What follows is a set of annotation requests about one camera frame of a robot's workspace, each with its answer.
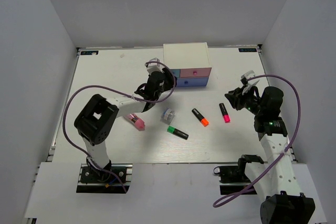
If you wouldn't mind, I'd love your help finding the right table label sticker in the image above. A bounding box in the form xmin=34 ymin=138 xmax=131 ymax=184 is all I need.
xmin=238 ymin=48 xmax=257 ymax=52

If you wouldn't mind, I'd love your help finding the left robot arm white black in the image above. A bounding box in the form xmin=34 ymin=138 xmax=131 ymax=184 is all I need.
xmin=74 ymin=68 xmax=177 ymax=182

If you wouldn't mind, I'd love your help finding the table label sticker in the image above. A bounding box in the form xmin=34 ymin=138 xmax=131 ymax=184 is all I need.
xmin=80 ymin=50 xmax=99 ymax=56
xmin=238 ymin=48 xmax=257 ymax=52

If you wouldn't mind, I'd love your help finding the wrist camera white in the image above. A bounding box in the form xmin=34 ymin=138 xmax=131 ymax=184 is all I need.
xmin=145 ymin=58 xmax=163 ymax=75
xmin=240 ymin=70 xmax=259 ymax=95

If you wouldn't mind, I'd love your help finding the green highlighter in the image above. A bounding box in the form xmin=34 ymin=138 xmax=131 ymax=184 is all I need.
xmin=167 ymin=126 xmax=189 ymax=140

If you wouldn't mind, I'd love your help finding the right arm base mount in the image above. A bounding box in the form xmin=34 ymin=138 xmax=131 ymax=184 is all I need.
xmin=213 ymin=165 xmax=250 ymax=195

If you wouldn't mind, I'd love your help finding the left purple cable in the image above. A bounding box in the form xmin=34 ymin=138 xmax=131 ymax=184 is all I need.
xmin=62 ymin=60 xmax=176 ymax=193

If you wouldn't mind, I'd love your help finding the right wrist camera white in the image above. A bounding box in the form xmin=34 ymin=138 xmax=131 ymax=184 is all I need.
xmin=240 ymin=70 xmax=259 ymax=95

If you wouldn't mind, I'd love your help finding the left table label sticker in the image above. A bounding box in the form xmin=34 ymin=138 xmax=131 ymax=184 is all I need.
xmin=80 ymin=50 xmax=99 ymax=56

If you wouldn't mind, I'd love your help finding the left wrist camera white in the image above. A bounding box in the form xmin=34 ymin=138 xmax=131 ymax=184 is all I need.
xmin=145 ymin=58 xmax=163 ymax=75

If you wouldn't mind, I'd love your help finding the pink drawer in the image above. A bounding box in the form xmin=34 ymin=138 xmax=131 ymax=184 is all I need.
xmin=180 ymin=67 xmax=212 ymax=78

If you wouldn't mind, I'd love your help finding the pink highlighter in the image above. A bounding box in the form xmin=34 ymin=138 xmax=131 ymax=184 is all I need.
xmin=219 ymin=103 xmax=230 ymax=123

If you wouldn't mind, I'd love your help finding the orange highlighter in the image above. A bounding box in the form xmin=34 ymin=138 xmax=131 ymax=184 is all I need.
xmin=192 ymin=108 xmax=209 ymax=126

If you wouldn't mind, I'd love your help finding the clear paper clip jar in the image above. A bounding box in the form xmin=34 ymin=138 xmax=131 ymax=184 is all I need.
xmin=161 ymin=108 xmax=175 ymax=125

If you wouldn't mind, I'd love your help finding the light blue drawer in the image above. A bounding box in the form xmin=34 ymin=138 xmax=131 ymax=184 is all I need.
xmin=170 ymin=69 xmax=181 ymax=78

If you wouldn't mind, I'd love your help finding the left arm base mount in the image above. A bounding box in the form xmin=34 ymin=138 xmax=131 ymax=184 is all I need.
xmin=76 ymin=164 xmax=133 ymax=194

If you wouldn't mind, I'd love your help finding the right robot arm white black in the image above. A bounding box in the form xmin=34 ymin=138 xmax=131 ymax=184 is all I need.
xmin=225 ymin=87 xmax=316 ymax=223

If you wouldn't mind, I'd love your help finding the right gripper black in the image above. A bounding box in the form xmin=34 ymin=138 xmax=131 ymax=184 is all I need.
xmin=225 ymin=84 xmax=265 ymax=115

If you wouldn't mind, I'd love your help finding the pink capped pen tube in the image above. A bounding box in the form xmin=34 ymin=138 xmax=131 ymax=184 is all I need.
xmin=124 ymin=113 xmax=145 ymax=131

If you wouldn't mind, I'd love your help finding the white drawer cabinet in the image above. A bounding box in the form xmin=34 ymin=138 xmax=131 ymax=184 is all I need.
xmin=163 ymin=42 xmax=213 ymax=89

